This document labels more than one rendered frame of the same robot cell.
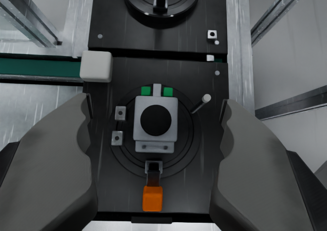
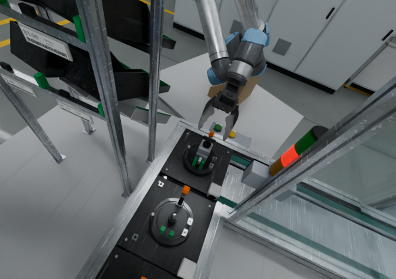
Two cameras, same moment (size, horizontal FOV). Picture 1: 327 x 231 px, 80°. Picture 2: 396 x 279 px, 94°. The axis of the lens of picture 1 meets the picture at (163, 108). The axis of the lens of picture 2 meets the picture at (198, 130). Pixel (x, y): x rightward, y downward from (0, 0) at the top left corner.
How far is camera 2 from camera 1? 0.56 m
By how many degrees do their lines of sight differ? 51
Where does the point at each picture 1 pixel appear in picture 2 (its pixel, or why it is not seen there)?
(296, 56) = (104, 176)
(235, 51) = (151, 176)
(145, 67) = (194, 183)
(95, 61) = (214, 190)
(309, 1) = (62, 206)
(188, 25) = (168, 195)
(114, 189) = (218, 149)
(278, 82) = not seen: hidden behind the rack
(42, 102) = (238, 197)
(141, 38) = (191, 197)
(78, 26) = (218, 220)
